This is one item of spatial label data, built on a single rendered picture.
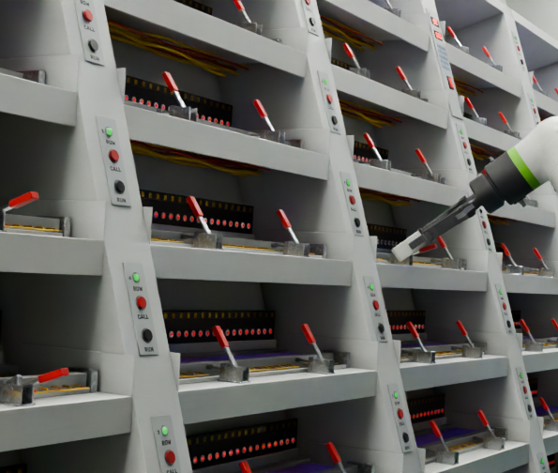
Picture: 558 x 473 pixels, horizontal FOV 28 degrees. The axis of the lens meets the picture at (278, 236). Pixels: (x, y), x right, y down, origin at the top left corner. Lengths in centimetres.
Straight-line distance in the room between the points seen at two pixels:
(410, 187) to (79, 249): 113
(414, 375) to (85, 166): 92
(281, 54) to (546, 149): 53
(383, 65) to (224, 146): 113
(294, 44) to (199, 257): 65
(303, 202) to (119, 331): 75
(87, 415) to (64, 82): 44
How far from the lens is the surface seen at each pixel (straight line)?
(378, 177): 227
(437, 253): 273
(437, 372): 228
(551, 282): 317
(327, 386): 186
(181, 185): 201
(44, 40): 156
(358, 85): 233
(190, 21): 183
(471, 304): 270
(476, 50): 353
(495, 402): 269
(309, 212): 209
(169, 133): 166
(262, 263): 177
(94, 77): 155
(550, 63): 418
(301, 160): 199
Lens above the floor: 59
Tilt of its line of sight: 10 degrees up
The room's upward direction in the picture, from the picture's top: 12 degrees counter-clockwise
